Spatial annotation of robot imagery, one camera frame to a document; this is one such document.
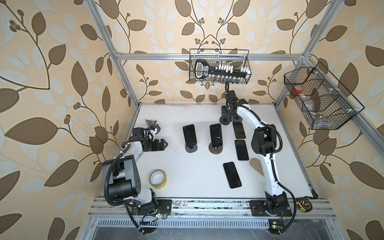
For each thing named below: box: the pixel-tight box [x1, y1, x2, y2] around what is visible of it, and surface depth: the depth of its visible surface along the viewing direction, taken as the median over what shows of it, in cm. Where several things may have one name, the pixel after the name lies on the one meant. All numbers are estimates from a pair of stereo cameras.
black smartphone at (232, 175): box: [223, 161, 242, 189], surface depth 87 cm
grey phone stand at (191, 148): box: [185, 144, 198, 153], surface depth 98 cm
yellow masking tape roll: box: [149, 169, 168, 190], surface depth 84 cm
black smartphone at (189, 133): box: [182, 124, 197, 147], surface depth 90 cm
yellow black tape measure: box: [296, 197, 313, 213], surface depth 75 cm
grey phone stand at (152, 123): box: [145, 119, 161, 135], surface depth 104 cm
